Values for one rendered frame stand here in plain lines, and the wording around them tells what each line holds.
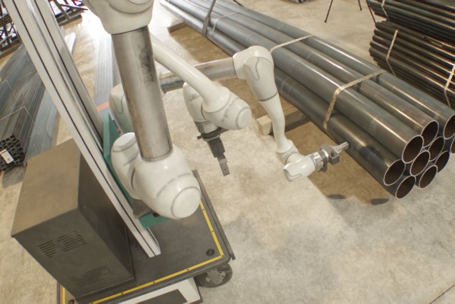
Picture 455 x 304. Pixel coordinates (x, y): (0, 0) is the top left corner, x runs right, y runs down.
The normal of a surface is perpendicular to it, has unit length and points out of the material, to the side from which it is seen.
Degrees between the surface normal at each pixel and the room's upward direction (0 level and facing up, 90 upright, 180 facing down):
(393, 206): 0
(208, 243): 0
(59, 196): 0
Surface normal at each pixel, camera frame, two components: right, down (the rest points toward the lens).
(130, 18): 0.45, 0.72
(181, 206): 0.71, 0.42
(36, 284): -0.25, -0.75
